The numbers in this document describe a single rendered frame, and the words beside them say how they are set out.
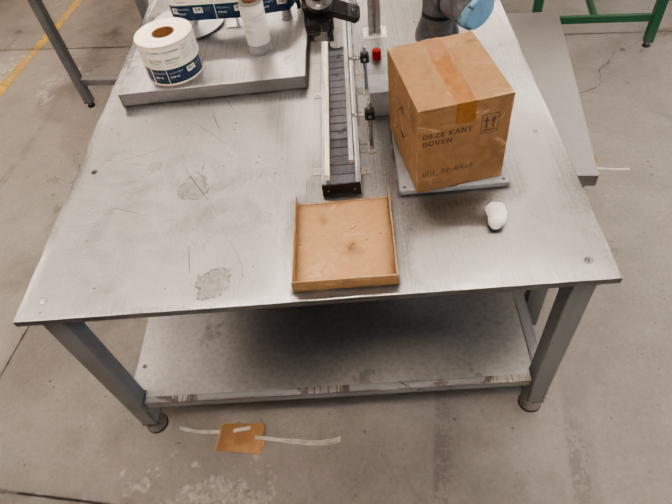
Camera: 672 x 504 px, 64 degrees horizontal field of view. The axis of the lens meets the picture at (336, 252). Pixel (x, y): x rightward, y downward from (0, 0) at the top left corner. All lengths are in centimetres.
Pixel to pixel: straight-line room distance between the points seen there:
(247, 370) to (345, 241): 74
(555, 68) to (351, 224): 95
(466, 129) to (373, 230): 35
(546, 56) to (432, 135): 81
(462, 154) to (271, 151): 61
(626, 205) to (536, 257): 144
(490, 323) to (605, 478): 61
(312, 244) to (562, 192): 69
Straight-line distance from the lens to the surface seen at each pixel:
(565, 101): 189
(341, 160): 156
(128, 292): 148
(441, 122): 136
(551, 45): 215
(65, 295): 157
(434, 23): 197
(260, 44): 207
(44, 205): 330
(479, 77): 143
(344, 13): 165
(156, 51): 200
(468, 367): 190
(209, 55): 217
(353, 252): 138
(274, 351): 197
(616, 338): 234
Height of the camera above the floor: 190
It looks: 50 degrees down
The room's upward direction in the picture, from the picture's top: 10 degrees counter-clockwise
